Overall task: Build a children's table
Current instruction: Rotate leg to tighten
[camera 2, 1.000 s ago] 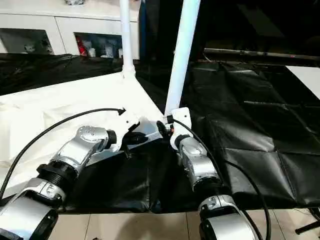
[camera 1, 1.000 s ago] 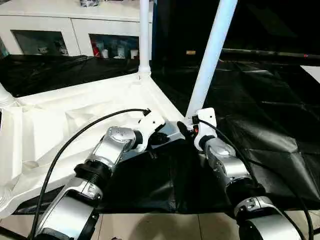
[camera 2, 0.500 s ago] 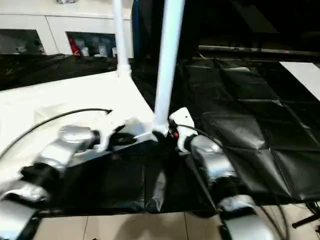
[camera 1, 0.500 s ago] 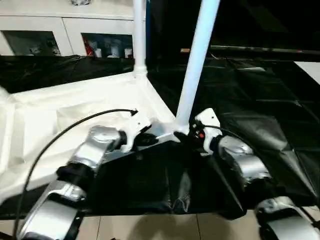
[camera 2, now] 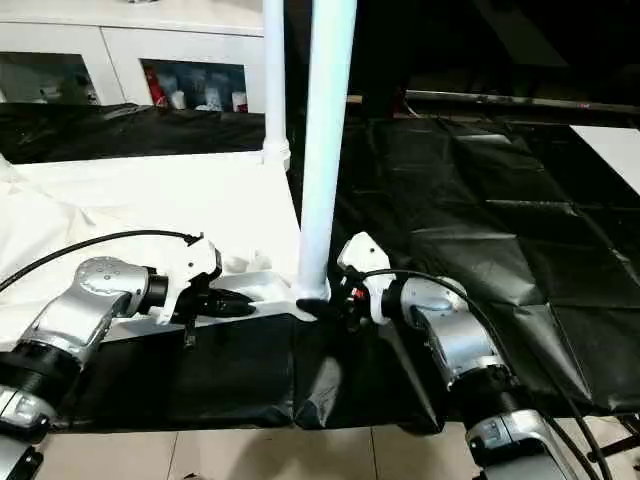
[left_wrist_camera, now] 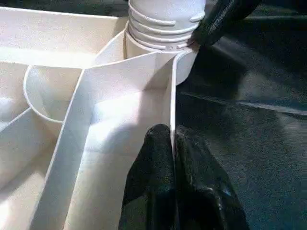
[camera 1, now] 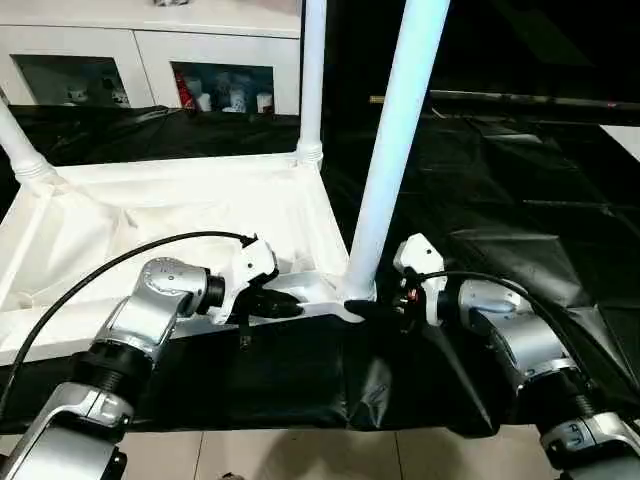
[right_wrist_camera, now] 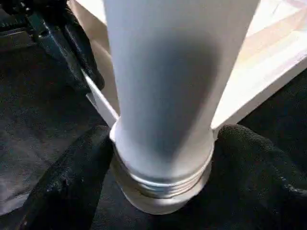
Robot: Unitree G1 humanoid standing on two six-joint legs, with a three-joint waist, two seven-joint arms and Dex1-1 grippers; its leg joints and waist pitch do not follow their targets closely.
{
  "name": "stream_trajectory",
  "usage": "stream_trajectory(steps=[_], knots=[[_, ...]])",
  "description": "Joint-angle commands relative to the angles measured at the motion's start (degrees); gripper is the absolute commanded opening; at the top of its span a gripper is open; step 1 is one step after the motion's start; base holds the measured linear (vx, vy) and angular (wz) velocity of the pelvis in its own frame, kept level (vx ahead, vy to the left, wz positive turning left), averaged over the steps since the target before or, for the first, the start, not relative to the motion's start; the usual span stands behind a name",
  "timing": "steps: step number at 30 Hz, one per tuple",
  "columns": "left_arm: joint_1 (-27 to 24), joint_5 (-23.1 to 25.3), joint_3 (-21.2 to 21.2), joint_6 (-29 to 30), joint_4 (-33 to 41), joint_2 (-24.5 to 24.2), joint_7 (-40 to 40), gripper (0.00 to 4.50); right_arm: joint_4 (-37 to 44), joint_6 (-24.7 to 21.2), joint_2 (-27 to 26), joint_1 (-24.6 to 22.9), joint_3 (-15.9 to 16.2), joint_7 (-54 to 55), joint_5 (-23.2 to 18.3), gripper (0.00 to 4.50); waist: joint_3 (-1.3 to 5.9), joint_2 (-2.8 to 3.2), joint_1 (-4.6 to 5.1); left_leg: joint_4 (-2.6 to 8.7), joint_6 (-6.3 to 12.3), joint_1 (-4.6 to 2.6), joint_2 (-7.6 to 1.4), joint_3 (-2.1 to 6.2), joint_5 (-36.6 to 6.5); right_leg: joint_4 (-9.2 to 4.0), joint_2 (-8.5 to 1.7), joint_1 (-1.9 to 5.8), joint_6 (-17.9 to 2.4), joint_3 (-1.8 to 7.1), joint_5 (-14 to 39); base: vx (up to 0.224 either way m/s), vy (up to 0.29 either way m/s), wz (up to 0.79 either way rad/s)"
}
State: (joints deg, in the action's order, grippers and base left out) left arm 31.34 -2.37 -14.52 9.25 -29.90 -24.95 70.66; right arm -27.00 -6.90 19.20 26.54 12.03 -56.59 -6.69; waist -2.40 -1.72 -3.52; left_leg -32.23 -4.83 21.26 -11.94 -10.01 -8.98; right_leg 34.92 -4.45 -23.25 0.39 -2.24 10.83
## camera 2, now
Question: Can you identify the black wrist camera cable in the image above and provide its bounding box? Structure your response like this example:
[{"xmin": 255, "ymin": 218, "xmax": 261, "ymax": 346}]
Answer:
[
  {"xmin": 0, "ymin": 229, "xmax": 207, "ymax": 292},
  {"xmin": 357, "ymin": 268, "xmax": 614, "ymax": 480}
]

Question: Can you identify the dark metal rod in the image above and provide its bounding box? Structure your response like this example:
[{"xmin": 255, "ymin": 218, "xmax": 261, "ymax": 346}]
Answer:
[{"xmin": 404, "ymin": 89, "xmax": 640, "ymax": 117}]

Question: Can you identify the white glass-door cabinet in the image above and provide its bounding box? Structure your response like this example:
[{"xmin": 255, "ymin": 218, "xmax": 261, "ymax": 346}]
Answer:
[{"xmin": 0, "ymin": 0, "xmax": 267, "ymax": 114}]

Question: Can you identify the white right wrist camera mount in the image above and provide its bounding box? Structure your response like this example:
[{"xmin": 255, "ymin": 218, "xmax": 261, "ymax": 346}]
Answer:
[{"xmin": 335, "ymin": 231, "xmax": 392, "ymax": 326}]

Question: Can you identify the white plastic table leg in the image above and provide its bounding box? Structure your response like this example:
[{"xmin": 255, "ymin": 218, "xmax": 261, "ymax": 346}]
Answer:
[
  {"xmin": 259, "ymin": 0, "xmax": 291, "ymax": 171},
  {"xmin": 293, "ymin": 0, "xmax": 359, "ymax": 301}
]

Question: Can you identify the black left wrist camera cable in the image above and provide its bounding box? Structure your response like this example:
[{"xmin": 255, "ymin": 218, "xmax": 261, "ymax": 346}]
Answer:
[{"xmin": 0, "ymin": 229, "xmax": 207, "ymax": 292}]

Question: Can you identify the black table mat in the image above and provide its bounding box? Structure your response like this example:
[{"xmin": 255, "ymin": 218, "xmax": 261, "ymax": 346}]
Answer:
[{"xmin": 0, "ymin": 99, "xmax": 640, "ymax": 431}]

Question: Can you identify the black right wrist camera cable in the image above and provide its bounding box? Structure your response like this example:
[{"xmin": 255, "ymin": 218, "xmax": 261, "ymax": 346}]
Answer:
[{"xmin": 357, "ymin": 268, "xmax": 614, "ymax": 480}]

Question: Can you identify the black stand base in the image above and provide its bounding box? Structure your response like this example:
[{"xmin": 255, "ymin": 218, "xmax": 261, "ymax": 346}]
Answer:
[{"xmin": 587, "ymin": 417, "xmax": 640, "ymax": 464}]

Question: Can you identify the white flat board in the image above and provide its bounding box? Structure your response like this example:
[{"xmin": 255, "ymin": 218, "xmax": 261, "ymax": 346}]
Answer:
[{"xmin": 569, "ymin": 124, "xmax": 640, "ymax": 196}]

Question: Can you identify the black backdrop cloth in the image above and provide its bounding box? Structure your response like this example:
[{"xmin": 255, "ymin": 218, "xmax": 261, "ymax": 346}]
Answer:
[{"xmin": 284, "ymin": 0, "xmax": 640, "ymax": 121}]

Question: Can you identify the white plastic table top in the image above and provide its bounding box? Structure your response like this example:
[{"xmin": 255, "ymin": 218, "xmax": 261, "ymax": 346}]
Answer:
[{"xmin": 0, "ymin": 149, "xmax": 331, "ymax": 346}]

